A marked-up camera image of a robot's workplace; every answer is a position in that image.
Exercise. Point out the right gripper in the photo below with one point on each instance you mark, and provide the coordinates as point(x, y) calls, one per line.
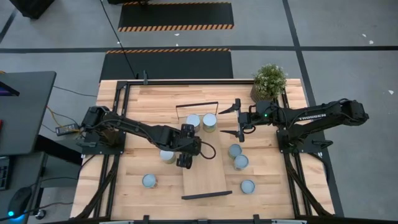
point(245, 121)

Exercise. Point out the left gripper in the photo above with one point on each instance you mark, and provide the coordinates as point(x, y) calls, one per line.
point(188, 146)

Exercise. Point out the silver-topped tin can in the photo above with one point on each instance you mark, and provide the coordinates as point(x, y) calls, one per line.
point(247, 186)
point(193, 119)
point(210, 119)
point(149, 180)
point(241, 161)

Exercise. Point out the green pea label tin can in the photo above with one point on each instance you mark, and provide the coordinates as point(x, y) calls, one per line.
point(166, 155)

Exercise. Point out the vegetable label tin can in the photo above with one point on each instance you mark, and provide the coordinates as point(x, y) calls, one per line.
point(234, 151)

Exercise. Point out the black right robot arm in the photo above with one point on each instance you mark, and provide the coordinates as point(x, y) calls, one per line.
point(317, 118)

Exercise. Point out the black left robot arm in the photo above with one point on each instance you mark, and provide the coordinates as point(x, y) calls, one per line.
point(140, 127)

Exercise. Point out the potted green plant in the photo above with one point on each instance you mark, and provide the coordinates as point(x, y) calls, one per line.
point(270, 81)

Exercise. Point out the black hazard-striped floor mat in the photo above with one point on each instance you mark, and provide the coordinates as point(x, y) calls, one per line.
point(171, 65)
point(174, 15)

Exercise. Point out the black power supply brick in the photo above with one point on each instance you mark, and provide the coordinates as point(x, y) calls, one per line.
point(66, 129)

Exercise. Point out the black caster wheel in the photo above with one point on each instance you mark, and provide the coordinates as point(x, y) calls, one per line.
point(40, 214)

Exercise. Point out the dark grey low desk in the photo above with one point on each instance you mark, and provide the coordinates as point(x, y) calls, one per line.
point(21, 174)

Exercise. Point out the black computer mouse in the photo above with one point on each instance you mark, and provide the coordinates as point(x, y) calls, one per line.
point(20, 200)

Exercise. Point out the black keyboard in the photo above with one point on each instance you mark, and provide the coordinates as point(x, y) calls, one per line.
point(3, 174)

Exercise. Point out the screen on desk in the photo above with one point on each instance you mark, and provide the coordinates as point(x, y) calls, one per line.
point(7, 91)

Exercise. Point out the large black box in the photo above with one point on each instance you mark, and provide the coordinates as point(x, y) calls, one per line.
point(32, 7)

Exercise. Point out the wooden shelf with black frame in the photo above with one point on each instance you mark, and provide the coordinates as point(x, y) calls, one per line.
point(205, 174)

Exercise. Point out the black aluminium table frame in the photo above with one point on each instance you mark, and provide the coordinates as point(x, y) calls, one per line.
point(186, 82)

